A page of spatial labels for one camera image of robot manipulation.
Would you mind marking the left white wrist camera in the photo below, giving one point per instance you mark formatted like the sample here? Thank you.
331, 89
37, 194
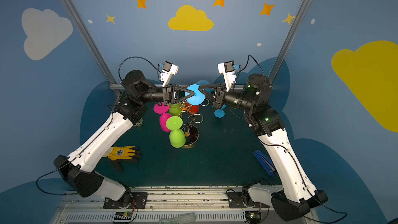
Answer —
166, 71

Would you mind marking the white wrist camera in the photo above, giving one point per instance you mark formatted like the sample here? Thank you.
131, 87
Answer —
227, 69
166, 71

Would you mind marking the back frame bar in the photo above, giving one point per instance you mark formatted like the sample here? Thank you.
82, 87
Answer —
141, 87

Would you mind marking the left frame post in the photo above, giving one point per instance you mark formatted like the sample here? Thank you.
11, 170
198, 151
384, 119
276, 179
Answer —
81, 26

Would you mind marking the green wine glass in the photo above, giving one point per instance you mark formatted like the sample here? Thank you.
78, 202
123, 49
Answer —
175, 109
177, 136

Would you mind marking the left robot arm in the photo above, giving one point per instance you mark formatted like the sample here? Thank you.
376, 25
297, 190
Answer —
78, 168

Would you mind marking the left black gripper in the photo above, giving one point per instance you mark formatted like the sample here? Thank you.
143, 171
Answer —
168, 95

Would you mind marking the right circuit board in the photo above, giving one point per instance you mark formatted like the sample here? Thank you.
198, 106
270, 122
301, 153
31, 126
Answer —
252, 218

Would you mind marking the front green wine glass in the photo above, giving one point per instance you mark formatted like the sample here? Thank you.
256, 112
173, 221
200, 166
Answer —
177, 136

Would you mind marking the red wine glass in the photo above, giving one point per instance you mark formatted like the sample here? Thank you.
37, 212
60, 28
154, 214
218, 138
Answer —
194, 108

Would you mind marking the left circuit board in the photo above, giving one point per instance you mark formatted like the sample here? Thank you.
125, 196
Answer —
122, 217

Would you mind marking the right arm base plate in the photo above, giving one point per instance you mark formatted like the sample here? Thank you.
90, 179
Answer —
240, 199

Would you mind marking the pink wine glass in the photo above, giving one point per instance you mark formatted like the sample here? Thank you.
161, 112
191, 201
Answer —
163, 111

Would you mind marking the gold wire glass rack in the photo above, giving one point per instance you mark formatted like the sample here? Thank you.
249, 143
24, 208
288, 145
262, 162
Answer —
190, 128

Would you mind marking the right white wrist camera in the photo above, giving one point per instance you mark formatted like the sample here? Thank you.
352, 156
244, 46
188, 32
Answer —
227, 69

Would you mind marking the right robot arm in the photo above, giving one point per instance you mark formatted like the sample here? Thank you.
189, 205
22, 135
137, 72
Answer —
297, 195

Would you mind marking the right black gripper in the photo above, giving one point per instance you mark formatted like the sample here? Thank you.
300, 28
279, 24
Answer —
217, 97

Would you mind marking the circuit board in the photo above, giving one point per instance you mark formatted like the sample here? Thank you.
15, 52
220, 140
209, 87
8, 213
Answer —
122, 217
252, 218

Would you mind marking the blue stapler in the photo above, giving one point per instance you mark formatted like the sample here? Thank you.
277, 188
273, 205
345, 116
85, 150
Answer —
265, 162

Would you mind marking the frame post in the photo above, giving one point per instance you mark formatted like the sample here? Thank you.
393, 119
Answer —
294, 28
81, 26

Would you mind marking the blue wine glass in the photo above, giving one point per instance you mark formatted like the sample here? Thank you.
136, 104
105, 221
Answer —
220, 113
198, 97

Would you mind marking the yellow black work glove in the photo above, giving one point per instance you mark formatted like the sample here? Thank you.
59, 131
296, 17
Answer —
117, 155

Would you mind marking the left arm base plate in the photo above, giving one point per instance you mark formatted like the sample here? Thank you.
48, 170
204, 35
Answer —
129, 200

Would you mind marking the back green wine glass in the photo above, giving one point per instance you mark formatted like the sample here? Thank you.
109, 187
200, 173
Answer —
175, 109

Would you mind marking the aluminium rail base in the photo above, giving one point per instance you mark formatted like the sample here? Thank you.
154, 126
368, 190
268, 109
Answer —
209, 204

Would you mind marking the right frame post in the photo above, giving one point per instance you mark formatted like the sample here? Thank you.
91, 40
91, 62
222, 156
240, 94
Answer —
294, 28

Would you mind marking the silver tin can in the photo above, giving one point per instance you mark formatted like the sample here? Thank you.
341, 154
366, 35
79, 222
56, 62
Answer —
139, 123

